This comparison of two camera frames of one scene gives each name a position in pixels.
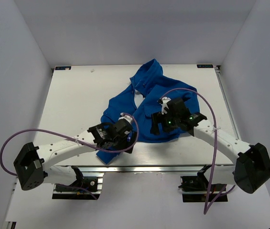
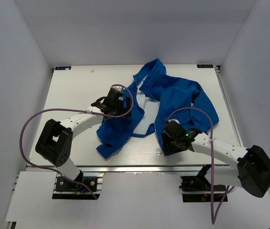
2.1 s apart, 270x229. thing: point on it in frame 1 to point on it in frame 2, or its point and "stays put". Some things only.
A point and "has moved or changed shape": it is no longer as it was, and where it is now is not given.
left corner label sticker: x=63 y=68 stays put
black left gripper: x=125 y=143 to x=124 y=110
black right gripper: x=157 y=118 to x=166 y=139
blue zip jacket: x=128 y=120 has moved or changed shape
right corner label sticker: x=204 y=66 stays put
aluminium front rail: x=152 y=168 stays put
